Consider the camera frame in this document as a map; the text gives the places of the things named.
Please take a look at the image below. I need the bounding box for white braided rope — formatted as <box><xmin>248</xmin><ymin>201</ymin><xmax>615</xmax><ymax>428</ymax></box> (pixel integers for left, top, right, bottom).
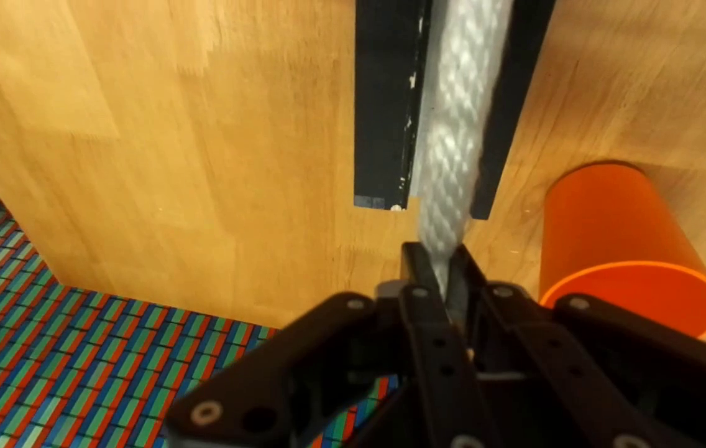
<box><xmin>405</xmin><ymin>0</ymin><xmax>517</xmax><ymax>257</ymax></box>

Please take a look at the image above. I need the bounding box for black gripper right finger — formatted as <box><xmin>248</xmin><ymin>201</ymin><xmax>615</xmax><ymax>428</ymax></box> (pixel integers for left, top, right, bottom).
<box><xmin>448</xmin><ymin>244</ymin><xmax>706</xmax><ymax>448</ymax></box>

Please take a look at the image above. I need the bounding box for long black rail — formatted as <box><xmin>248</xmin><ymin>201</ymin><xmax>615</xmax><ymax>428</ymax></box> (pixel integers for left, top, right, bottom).
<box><xmin>353</xmin><ymin>0</ymin><xmax>559</xmax><ymax>221</ymax></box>

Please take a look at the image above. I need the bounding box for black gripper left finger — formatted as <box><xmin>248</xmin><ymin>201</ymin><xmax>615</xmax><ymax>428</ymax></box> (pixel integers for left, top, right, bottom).
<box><xmin>165</xmin><ymin>242</ymin><xmax>487</xmax><ymax>448</ymax></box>

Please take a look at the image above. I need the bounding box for orange plastic cup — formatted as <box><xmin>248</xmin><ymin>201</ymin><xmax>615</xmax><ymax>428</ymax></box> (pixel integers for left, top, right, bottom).
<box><xmin>538</xmin><ymin>159</ymin><xmax>706</xmax><ymax>342</ymax></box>

